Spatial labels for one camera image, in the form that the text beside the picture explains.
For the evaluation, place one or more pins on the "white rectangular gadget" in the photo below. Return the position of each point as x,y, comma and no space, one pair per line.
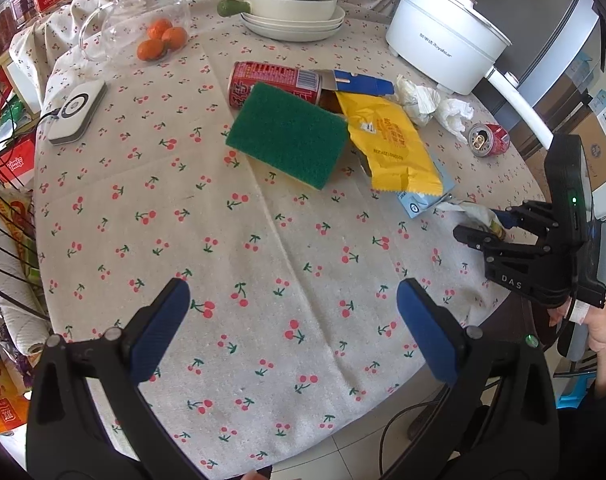
75,112

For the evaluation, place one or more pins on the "red packet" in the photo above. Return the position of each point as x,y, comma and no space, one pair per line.
15,162

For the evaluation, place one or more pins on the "cherry print tablecloth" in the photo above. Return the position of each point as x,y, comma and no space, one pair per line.
283,260

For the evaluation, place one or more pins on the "white electric pot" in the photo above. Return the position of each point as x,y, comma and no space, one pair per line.
443,30

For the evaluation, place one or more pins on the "stack of white bowls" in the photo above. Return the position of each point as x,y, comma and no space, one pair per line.
293,24

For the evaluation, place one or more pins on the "clear glass pitcher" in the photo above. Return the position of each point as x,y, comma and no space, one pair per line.
113,25

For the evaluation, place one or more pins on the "white wrapper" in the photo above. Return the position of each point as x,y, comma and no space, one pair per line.
475,212

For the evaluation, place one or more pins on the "paper towel roll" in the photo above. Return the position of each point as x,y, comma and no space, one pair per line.
18,310

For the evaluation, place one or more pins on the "light blue packet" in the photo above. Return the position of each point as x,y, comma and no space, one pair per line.
423,205

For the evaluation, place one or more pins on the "green scouring sponge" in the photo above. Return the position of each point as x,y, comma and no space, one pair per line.
288,135

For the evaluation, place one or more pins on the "red drink can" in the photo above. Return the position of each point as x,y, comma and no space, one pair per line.
273,76

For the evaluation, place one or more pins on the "white plate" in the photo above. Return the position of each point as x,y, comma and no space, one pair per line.
293,36

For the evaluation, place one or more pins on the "small orange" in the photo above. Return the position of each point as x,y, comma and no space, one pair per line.
150,50
176,39
160,27

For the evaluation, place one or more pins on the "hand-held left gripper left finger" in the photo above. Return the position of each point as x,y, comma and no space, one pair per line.
160,330

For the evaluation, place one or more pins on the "blue plastic stool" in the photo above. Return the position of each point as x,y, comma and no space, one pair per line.
575,394

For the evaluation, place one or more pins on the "grey refrigerator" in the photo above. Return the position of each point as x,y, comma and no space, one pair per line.
533,10

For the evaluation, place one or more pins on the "blue carton box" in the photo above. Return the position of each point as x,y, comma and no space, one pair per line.
363,82

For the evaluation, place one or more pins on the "crushed red can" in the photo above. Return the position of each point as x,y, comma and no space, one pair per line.
489,139

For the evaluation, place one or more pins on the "white tissue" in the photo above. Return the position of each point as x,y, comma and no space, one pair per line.
413,97
453,115

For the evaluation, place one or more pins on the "yellow snack bag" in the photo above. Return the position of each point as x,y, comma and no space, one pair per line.
393,145

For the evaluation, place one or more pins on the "orange plastic bag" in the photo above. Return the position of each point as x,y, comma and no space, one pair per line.
3,400

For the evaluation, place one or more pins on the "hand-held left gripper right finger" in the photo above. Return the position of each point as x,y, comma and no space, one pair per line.
428,330

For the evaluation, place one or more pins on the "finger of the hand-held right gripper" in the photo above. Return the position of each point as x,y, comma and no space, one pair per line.
528,212
488,242

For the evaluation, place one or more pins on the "person's right hand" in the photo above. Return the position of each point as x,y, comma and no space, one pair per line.
603,330

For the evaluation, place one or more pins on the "cardboard box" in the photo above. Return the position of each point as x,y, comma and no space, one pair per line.
593,155

